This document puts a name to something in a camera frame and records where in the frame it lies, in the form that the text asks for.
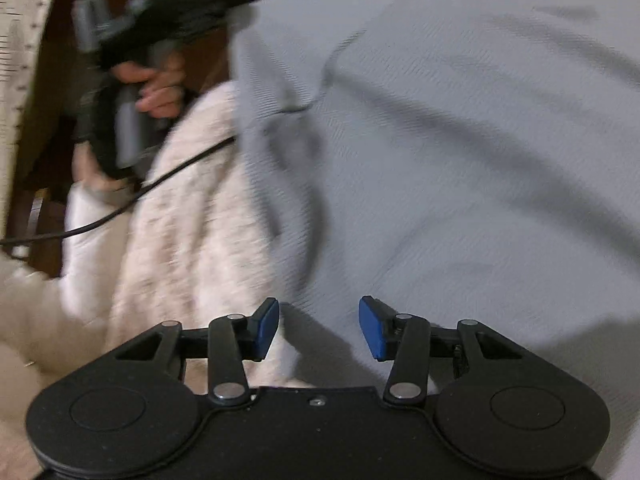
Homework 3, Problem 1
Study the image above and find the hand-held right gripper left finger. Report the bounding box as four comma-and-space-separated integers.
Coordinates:
115, 297, 281, 407

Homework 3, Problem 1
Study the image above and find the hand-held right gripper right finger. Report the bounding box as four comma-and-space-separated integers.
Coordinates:
358, 296, 526, 406

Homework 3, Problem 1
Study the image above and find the grey waffle knit garment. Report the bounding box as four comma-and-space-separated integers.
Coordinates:
227, 0, 640, 480

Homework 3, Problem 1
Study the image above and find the person's left hand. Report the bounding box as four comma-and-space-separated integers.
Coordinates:
112, 51, 189, 122

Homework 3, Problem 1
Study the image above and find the cream fluffy blanket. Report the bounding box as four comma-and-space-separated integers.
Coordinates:
0, 82, 311, 480

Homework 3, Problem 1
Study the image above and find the cream patterned cloth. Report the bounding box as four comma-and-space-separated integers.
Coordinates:
0, 0, 74, 231

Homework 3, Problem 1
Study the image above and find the black cable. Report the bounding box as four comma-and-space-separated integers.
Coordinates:
0, 135, 237, 249

